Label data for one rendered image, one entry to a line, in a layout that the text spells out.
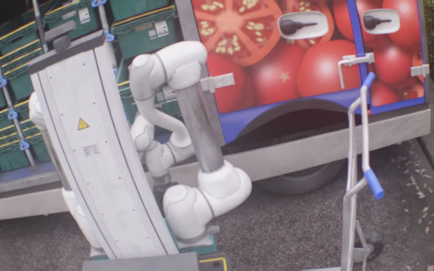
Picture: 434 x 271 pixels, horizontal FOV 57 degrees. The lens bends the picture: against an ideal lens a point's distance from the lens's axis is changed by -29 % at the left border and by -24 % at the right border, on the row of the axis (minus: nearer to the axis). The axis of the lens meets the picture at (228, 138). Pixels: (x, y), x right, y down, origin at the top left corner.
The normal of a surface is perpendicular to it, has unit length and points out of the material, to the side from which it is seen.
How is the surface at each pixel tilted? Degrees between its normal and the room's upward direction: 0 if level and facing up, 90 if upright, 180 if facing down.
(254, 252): 0
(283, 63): 90
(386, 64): 90
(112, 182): 90
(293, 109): 90
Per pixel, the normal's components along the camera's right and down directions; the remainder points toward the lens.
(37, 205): 0.08, 0.54
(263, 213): -0.20, -0.81
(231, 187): 0.51, 0.17
